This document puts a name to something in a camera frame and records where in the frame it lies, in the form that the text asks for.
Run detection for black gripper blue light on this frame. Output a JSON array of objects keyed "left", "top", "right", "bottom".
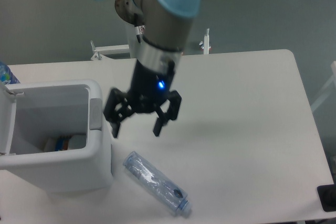
[{"left": 103, "top": 60, "right": 182, "bottom": 138}]

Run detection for colourful packet in trash can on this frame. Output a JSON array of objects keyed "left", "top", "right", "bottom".
[{"left": 55, "top": 135, "right": 72, "bottom": 152}]

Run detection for black clamp at table corner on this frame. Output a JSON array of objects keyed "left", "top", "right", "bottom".
[{"left": 317, "top": 184, "right": 335, "bottom": 212}]

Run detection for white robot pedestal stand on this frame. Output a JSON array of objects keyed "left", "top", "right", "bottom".
[{"left": 90, "top": 22, "right": 145, "bottom": 61}]

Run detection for crushed clear plastic bottle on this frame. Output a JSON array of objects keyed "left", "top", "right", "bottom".
[{"left": 123, "top": 151, "right": 192, "bottom": 218}]

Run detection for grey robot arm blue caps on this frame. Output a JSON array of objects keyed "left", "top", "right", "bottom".
[{"left": 103, "top": 0, "right": 202, "bottom": 137}]

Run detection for white frame bar at right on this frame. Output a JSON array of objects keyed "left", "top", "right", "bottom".
[{"left": 310, "top": 61, "right": 335, "bottom": 113}]

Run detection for black white cable on pedestal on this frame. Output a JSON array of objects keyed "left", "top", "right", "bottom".
[{"left": 133, "top": 13, "right": 144, "bottom": 44}]

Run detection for white upright bracket with bolt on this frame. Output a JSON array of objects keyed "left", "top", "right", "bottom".
[{"left": 199, "top": 28, "right": 212, "bottom": 55}]

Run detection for blue labelled bottle at edge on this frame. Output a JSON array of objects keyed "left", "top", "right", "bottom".
[{"left": 0, "top": 62, "right": 20, "bottom": 84}]

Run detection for white trash can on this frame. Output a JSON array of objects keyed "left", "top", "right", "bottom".
[{"left": 1, "top": 79, "right": 113, "bottom": 193}]

